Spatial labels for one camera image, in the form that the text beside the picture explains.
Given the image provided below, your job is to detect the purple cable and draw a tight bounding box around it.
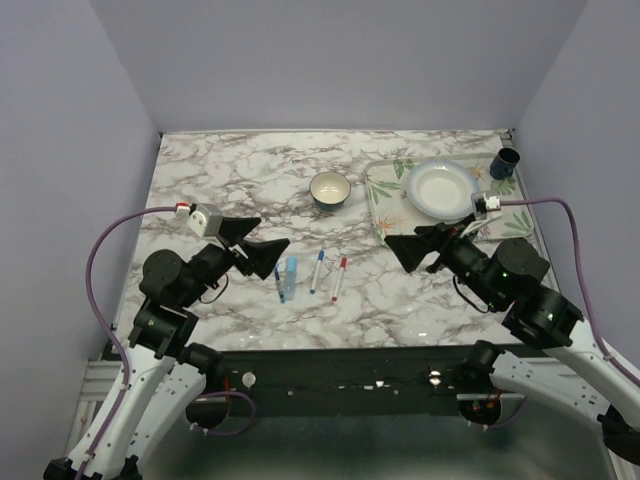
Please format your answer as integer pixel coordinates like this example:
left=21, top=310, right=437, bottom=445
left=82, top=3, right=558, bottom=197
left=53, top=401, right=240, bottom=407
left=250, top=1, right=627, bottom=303
left=499, top=197, right=640, bottom=431
left=69, top=202, right=194, bottom=480

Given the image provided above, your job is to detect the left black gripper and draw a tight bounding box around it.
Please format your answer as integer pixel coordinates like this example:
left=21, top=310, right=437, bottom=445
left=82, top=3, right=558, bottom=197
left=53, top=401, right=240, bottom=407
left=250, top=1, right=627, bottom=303
left=179, top=216, right=291, bottom=308

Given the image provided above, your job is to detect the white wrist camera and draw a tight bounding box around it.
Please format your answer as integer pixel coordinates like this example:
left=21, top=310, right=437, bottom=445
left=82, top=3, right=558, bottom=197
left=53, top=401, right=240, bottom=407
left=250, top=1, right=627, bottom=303
left=461, top=191, right=502, bottom=238
left=185, top=204, right=224, bottom=243

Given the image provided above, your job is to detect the dark blue cup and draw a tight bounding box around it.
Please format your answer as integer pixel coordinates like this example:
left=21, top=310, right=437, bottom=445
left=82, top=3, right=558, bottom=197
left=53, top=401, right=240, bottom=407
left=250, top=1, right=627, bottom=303
left=489, top=147, right=521, bottom=180

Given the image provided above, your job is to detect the white plate blue rim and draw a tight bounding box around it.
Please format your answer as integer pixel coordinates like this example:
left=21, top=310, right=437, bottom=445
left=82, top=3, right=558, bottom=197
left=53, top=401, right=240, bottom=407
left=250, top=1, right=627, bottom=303
left=405, top=159, right=480, bottom=220

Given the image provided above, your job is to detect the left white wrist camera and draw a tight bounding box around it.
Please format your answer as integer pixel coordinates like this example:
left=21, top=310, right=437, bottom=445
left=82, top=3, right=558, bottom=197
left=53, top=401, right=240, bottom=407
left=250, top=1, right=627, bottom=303
left=185, top=204, right=224, bottom=243

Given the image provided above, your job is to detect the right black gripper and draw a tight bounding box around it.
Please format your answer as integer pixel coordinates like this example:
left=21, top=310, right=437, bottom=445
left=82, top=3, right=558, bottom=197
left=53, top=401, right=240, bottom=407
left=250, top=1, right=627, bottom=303
left=385, top=211, right=504, bottom=309

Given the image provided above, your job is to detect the teal bowl cream inside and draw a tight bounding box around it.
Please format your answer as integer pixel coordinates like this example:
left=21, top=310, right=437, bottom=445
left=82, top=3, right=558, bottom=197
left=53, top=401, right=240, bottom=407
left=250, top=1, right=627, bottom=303
left=309, top=172, right=351, bottom=212

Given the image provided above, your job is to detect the aluminium rail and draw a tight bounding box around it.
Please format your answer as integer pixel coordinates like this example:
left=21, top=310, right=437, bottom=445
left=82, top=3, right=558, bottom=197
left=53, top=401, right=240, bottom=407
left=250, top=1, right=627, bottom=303
left=73, top=360, right=122, bottom=439

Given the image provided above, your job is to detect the thin teal blue pen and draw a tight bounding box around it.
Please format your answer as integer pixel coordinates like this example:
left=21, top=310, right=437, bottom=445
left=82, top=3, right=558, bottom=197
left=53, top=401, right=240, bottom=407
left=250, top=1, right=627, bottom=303
left=273, top=265, right=286, bottom=304

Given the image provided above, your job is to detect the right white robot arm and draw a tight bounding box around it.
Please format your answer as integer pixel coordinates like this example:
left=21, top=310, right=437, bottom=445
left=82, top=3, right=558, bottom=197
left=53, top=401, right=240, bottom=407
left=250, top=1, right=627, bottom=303
left=385, top=223, right=639, bottom=464

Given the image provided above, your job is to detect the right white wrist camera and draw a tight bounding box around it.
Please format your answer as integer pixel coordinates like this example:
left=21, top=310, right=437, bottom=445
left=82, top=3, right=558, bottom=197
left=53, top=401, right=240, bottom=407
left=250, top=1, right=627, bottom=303
left=461, top=191, right=502, bottom=238

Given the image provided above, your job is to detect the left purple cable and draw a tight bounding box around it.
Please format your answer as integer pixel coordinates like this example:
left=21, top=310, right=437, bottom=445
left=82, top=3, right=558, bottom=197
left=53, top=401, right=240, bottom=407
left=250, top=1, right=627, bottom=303
left=69, top=202, right=194, bottom=480

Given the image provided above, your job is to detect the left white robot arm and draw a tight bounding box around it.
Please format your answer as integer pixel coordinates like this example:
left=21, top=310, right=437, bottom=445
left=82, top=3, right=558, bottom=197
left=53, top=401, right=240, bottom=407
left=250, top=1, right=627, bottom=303
left=43, top=203, right=290, bottom=479

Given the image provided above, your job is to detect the floral leaf serving tray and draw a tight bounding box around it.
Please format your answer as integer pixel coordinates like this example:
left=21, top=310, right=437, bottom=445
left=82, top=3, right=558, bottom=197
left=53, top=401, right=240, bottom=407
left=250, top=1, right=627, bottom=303
left=365, top=153, right=534, bottom=242

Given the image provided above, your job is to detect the white pen red tip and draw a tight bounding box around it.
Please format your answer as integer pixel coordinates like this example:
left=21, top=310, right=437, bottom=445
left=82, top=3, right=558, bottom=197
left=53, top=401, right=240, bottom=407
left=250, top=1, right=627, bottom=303
left=331, top=265, right=346, bottom=302

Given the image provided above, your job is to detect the white pen blue tip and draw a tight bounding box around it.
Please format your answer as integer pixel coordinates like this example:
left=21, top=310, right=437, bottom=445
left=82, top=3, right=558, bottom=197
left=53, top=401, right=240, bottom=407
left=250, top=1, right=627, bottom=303
left=310, top=249, right=325, bottom=295

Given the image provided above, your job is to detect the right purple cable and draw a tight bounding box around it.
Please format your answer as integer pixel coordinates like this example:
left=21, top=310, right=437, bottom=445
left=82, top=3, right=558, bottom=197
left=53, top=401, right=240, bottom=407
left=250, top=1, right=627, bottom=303
left=499, top=197, right=640, bottom=431

